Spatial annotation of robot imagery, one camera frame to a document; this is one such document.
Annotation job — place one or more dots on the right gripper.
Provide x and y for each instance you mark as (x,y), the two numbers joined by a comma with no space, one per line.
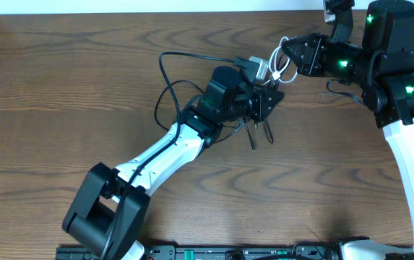
(309,65)

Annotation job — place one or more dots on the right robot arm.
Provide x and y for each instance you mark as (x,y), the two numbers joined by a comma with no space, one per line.
(383,67)

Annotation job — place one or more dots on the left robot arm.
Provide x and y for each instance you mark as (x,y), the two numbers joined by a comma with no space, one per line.
(109,208)

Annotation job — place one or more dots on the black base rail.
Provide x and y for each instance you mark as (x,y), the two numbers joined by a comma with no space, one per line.
(235,253)

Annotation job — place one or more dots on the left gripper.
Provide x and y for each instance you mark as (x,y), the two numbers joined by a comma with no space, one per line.
(260,102)

